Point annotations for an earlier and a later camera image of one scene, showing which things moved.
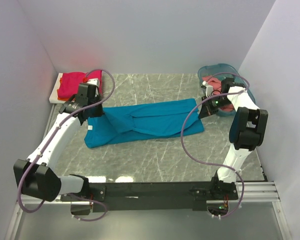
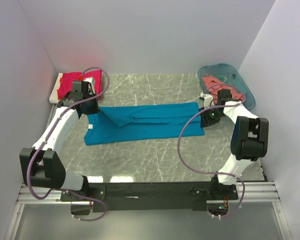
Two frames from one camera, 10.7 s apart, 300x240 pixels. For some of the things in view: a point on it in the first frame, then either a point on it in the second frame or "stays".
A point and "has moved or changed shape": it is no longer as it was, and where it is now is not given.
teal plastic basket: [226, 71] stays
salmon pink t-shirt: [216, 82] stays
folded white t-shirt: [53, 97] stays
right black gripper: [206, 110] to [205, 121]
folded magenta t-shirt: [69, 82] stays
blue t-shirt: [127, 121] has moved or changed shape
